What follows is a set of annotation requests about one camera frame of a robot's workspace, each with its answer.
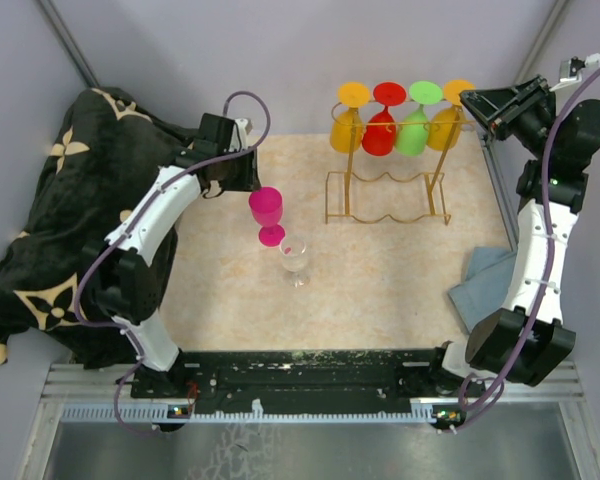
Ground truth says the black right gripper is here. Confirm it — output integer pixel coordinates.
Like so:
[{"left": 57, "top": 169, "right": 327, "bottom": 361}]
[{"left": 456, "top": 74, "right": 556, "bottom": 160}]

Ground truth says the pink plastic wine glass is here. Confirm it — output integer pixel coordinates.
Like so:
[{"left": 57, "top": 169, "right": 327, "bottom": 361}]
[{"left": 248, "top": 187, "right": 285, "bottom": 247}]

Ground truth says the orange plastic wine glass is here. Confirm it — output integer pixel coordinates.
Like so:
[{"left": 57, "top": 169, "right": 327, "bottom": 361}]
[
  {"left": 330, "top": 82, "right": 371, "bottom": 154},
  {"left": 427, "top": 79, "right": 475, "bottom": 152}
]

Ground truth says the green plastic wine glass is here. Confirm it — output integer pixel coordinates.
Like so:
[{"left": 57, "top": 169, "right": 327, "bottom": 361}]
[{"left": 394, "top": 80, "right": 443, "bottom": 157}]

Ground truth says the red plastic wine glass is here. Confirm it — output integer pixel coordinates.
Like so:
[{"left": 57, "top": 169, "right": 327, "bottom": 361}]
[{"left": 362, "top": 82, "right": 407, "bottom": 157}]

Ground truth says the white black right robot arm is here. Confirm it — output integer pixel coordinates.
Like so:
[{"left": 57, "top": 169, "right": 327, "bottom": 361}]
[{"left": 426, "top": 76, "right": 600, "bottom": 396}]

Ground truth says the clear wine glass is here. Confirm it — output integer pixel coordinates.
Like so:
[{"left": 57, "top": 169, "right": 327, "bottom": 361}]
[{"left": 279, "top": 235, "right": 309, "bottom": 288}]

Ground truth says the black floral blanket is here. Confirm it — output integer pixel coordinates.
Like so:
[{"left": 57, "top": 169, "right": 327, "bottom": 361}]
[{"left": 0, "top": 87, "right": 194, "bottom": 369}]

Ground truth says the grey folded cloth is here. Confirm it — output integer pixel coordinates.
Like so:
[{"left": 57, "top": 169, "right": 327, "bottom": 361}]
[{"left": 448, "top": 247, "right": 516, "bottom": 332}]

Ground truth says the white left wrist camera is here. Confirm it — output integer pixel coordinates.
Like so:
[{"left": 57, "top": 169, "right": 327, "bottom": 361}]
[{"left": 226, "top": 118, "right": 253, "bottom": 153}]

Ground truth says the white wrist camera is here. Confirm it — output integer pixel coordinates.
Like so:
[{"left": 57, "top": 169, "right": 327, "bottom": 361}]
[
  {"left": 559, "top": 53, "right": 600, "bottom": 84},
  {"left": 226, "top": 118, "right": 253, "bottom": 153}
]

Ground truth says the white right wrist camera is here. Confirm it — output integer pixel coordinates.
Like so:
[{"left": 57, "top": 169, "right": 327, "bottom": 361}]
[{"left": 559, "top": 53, "right": 600, "bottom": 84}]

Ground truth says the gold wire glass rack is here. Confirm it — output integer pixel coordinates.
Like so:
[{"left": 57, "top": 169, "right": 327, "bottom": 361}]
[{"left": 324, "top": 95, "right": 473, "bottom": 225}]

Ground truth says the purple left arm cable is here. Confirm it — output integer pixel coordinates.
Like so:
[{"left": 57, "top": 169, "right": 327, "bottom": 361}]
[{"left": 72, "top": 90, "right": 272, "bottom": 437}]

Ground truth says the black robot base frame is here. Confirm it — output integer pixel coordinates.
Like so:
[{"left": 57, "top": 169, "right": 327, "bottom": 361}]
[{"left": 131, "top": 347, "right": 467, "bottom": 431}]

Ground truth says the white slotted cable duct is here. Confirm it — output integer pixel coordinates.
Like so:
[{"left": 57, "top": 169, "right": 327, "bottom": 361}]
[{"left": 59, "top": 402, "right": 466, "bottom": 422}]

